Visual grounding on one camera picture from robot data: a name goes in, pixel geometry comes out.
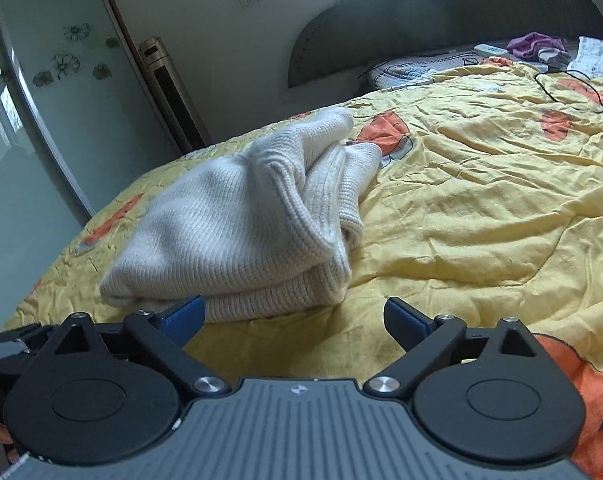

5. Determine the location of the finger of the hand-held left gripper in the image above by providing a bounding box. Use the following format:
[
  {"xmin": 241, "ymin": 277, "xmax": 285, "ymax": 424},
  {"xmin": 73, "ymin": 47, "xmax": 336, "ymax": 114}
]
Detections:
[{"xmin": 0, "ymin": 322, "xmax": 57, "ymax": 357}]

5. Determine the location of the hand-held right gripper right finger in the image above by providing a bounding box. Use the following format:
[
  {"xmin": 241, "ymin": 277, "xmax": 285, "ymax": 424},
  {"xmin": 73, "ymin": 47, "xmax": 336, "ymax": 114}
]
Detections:
[{"xmin": 362, "ymin": 296, "xmax": 558, "ymax": 403}]

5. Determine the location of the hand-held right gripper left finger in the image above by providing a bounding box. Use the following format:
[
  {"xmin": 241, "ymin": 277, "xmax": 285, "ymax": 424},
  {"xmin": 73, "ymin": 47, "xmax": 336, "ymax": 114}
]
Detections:
[{"xmin": 28, "ymin": 294, "xmax": 232, "ymax": 402}]

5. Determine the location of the white knitted sweater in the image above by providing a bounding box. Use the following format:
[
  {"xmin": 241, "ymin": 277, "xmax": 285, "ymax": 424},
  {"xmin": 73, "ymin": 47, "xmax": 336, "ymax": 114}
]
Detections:
[{"xmin": 100, "ymin": 106, "xmax": 382, "ymax": 323}]

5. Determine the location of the yellow printed quilt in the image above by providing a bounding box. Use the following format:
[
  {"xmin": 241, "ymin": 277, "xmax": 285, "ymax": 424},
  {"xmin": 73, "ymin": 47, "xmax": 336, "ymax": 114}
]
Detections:
[{"xmin": 1, "ymin": 57, "xmax": 603, "ymax": 480}]

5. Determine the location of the glass sliding wardrobe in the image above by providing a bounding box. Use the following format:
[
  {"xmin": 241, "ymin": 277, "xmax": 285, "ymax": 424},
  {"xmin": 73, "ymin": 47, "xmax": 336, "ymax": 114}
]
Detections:
[{"xmin": 0, "ymin": 0, "xmax": 182, "ymax": 333}]

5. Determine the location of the gold tower air conditioner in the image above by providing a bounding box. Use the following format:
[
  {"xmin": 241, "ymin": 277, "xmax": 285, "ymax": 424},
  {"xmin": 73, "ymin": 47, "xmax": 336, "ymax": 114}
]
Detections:
[{"xmin": 138, "ymin": 36, "xmax": 212, "ymax": 154}]

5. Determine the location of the printed pillow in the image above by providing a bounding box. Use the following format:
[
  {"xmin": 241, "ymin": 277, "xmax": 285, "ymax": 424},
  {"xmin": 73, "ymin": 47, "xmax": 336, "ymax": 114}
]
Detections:
[
  {"xmin": 366, "ymin": 45, "xmax": 582, "ymax": 92},
  {"xmin": 566, "ymin": 36, "xmax": 603, "ymax": 86}
]

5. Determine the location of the purple cloth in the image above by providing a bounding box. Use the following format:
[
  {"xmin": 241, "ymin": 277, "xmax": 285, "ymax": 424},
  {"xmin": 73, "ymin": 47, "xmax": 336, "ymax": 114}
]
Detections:
[{"xmin": 506, "ymin": 32, "xmax": 565, "ymax": 61}]

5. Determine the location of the grey folded cloth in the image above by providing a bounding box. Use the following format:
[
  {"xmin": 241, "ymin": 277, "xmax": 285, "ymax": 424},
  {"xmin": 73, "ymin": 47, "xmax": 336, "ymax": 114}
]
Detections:
[{"xmin": 539, "ymin": 47, "xmax": 573, "ymax": 67}]

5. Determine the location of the grey cloud-shaped headboard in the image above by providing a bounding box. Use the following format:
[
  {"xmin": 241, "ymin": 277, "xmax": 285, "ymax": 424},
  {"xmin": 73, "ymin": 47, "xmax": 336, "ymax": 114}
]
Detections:
[{"xmin": 284, "ymin": 0, "xmax": 603, "ymax": 96}]

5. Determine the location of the black cable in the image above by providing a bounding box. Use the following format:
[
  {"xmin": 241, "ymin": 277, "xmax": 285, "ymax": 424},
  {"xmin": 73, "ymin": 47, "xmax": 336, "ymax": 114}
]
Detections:
[{"xmin": 534, "ymin": 69, "xmax": 603, "ymax": 115}]

